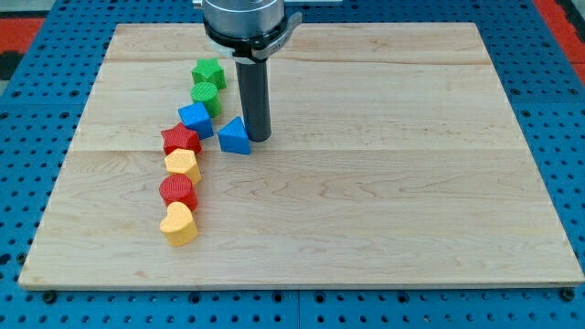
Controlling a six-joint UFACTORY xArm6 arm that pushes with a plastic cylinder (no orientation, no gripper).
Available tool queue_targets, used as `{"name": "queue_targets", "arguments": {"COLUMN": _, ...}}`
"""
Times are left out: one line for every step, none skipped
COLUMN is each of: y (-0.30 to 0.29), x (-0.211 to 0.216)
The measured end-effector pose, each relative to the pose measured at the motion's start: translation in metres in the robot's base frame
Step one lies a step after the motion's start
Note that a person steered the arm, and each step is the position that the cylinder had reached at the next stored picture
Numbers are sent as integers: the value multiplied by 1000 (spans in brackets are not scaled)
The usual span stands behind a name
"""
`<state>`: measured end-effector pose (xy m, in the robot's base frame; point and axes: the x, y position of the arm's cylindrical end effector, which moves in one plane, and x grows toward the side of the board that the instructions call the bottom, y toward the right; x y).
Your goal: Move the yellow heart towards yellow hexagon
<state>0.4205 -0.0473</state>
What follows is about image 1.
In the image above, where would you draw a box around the green cylinder block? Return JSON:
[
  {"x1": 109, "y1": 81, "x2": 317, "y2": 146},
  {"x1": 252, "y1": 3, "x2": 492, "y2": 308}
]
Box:
[{"x1": 190, "y1": 82, "x2": 222, "y2": 118}]

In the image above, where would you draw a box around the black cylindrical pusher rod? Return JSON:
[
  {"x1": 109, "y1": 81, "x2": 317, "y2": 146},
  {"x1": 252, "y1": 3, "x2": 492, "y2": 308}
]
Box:
[{"x1": 236, "y1": 60, "x2": 271, "y2": 143}]

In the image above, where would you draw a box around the green star block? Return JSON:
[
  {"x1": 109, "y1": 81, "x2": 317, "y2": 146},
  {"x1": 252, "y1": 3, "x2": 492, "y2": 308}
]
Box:
[{"x1": 191, "y1": 58, "x2": 227, "y2": 90}]

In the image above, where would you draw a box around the red star block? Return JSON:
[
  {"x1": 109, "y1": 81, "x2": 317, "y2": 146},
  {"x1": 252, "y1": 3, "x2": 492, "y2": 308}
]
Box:
[{"x1": 161, "y1": 122, "x2": 202, "y2": 155}]

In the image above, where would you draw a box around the yellow heart block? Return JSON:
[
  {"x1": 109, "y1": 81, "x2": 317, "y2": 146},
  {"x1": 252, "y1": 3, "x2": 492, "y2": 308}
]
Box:
[{"x1": 159, "y1": 201, "x2": 198, "y2": 247}]

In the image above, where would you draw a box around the blue cube block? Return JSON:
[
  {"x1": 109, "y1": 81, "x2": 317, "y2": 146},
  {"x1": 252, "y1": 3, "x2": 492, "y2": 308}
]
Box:
[{"x1": 178, "y1": 102, "x2": 214, "y2": 139}]

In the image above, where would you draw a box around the yellow hexagon block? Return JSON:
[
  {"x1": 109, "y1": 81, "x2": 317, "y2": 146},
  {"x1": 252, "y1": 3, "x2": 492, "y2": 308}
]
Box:
[{"x1": 165, "y1": 148, "x2": 201, "y2": 186}]

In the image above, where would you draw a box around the red cylinder block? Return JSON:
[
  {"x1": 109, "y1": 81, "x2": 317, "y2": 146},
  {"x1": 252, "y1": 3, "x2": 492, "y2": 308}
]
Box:
[{"x1": 159, "y1": 174, "x2": 197, "y2": 211}]

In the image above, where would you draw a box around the light wooden board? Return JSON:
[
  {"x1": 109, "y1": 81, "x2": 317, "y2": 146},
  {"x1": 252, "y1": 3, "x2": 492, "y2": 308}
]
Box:
[{"x1": 19, "y1": 23, "x2": 584, "y2": 291}]

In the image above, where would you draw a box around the blue triangle block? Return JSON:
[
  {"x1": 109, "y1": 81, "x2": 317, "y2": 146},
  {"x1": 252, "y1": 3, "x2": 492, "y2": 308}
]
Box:
[{"x1": 218, "y1": 117, "x2": 251, "y2": 154}]

